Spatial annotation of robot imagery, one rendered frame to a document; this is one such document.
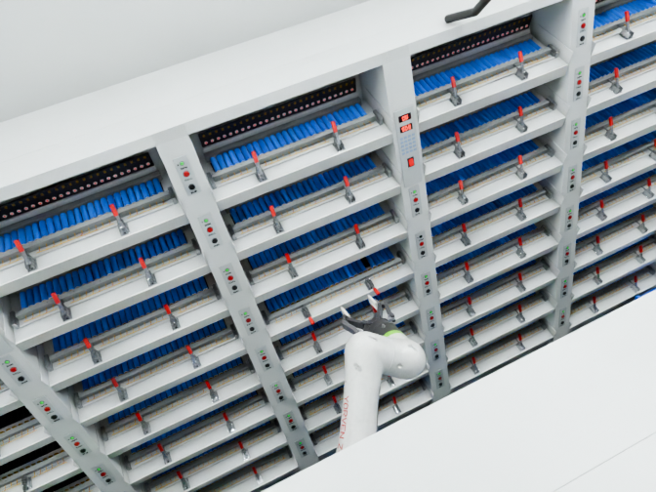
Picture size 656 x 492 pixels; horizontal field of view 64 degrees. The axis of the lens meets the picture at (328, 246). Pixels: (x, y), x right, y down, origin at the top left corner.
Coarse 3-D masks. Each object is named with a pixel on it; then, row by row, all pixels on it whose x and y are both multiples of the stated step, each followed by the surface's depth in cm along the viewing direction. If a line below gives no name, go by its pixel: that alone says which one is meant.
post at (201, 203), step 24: (168, 144) 144; (168, 168) 147; (192, 168) 149; (192, 216) 157; (216, 216) 160; (216, 264) 168; (240, 336) 186; (264, 336) 190; (264, 384) 202; (288, 384) 207; (288, 408) 214; (288, 432) 221; (312, 456) 236
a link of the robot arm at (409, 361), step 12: (396, 336) 147; (396, 348) 138; (408, 348) 140; (420, 348) 142; (396, 360) 137; (408, 360) 138; (420, 360) 140; (396, 372) 139; (408, 372) 139; (420, 372) 141
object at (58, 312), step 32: (128, 256) 169; (160, 256) 167; (192, 256) 168; (32, 288) 164; (64, 288) 163; (96, 288) 164; (128, 288) 164; (160, 288) 165; (32, 320) 159; (64, 320) 158
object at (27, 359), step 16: (0, 304) 157; (0, 320) 152; (16, 352) 156; (32, 352) 165; (0, 368) 157; (32, 368) 161; (16, 384) 162; (32, 384) 164; (32, 400) 167; (64, 400) 174; (64, 416) 174; (64, 432) 177; (80, 432) 180; (96, 432) 189; (64, 448) 181; (96, 448) 186; (80, 464) 187; (96, 464) 189; (112, 464) 193; (96, 480) 193
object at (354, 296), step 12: (396, 252) 209; (408, 264) 205; (384, 276) 203; (396, 276) 203; (408, 276) 204; (360, 288) 201; (384, 288) 202; (300, 300) 199; (324, 300) 199; (336, 300) 198; (348, 300) 198; (360, 300) 201; (264, 312) 194; (300, 312) 196; (312, 312) 196; (324, 312) 196; (336, 312) 200; (276, 324) 194; (288, 324) 194; (300, 324) 194; (276, 336) 193
